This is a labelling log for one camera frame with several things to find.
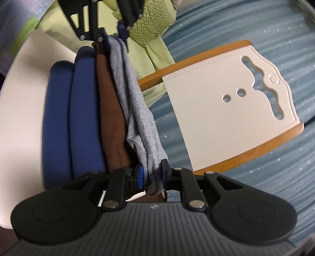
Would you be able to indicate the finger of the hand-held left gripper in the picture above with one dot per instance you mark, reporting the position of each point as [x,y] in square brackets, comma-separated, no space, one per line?
[128,14]
[92,22]

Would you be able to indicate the green chevron cushion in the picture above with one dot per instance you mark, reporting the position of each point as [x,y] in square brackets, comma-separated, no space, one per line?
[150,27]

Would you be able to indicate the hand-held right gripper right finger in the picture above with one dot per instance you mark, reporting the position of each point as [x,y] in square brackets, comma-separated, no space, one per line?
[163,172]

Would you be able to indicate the folded blue garment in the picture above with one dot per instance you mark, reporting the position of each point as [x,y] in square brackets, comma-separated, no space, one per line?
[55,128]
[86,110]

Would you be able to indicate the white round table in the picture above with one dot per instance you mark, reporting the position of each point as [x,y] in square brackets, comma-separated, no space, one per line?
[22,123]

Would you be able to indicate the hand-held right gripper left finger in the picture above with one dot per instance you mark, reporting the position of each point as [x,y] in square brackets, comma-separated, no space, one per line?
[140,176]

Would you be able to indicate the folded brown garment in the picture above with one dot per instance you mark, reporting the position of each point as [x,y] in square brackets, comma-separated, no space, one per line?
[112,118]

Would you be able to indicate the plaid blue green blanket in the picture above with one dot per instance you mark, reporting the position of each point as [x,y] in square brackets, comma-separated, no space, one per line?
[22,22]

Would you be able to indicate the grey t-shirt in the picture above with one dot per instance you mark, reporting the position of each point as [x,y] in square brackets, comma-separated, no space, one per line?
[140,105]

